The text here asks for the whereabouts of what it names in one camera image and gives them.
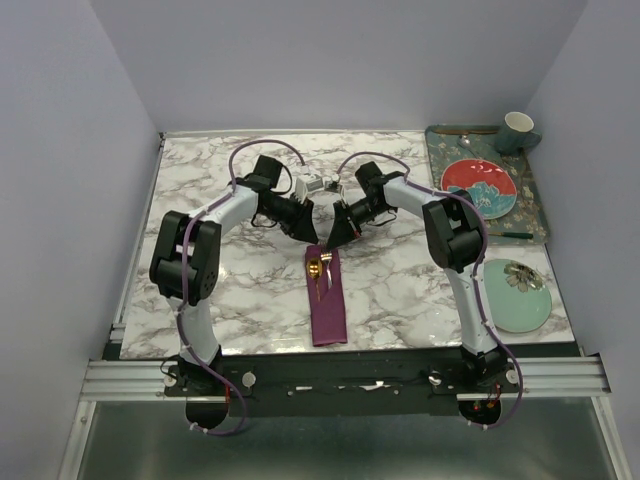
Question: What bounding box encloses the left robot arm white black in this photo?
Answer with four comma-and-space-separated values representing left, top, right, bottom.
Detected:
149, 155, 318, 395

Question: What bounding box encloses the green handled knife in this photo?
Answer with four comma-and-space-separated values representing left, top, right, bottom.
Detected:
489, 231, 534, 240

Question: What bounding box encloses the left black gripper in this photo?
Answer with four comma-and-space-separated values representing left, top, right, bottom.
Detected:
260, 192, 319, 245

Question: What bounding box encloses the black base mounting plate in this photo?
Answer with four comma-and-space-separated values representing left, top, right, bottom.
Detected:
164, 347, 519, 418

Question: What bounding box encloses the silver spoon on placemat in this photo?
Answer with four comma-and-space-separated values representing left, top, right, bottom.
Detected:
458, 135, 479, 158

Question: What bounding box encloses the gold knife on placemat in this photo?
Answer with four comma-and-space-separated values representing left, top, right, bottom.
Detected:
431, 127, 498, 135

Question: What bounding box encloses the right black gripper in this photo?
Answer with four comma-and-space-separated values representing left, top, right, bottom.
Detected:
325, 198, 390, 252

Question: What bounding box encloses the floral teal placemat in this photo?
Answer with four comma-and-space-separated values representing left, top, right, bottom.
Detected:
423, 123, 552, 246

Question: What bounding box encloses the gold spoon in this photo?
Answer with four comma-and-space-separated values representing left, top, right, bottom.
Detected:
306, 257, 323, 301

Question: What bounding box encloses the purple cloth napkin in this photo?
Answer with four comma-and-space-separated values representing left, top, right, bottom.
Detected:
304, 245, 348, 347

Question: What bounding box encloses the dark teal mug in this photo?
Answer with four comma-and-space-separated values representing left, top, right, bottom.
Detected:
494, 111, 542, 155

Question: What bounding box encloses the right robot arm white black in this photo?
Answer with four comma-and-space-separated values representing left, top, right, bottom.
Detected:
326, 161, 508, 392

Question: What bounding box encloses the light green plate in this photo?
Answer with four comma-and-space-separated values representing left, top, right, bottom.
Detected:
484, 259, 552, 334

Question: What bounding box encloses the silver fork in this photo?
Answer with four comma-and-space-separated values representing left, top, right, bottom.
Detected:
320, 251, 333, 289

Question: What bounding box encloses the aluminium frame rail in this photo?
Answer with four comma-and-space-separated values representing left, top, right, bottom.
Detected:
61, 343, 624, 479

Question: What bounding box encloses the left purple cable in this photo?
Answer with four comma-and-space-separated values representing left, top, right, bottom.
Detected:
174, 138, 310, 437

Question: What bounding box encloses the red and teal plate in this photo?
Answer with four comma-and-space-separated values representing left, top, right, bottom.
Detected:
440, 159, 517, 220

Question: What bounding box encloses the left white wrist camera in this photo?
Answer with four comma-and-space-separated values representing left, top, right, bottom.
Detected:
293, 174, 324, 203

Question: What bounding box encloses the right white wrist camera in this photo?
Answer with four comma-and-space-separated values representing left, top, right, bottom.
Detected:
324, 173, 345, 201

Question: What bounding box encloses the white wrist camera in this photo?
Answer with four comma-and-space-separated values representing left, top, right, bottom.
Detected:
324, 173, 345, 201
293, 174, 324, 203

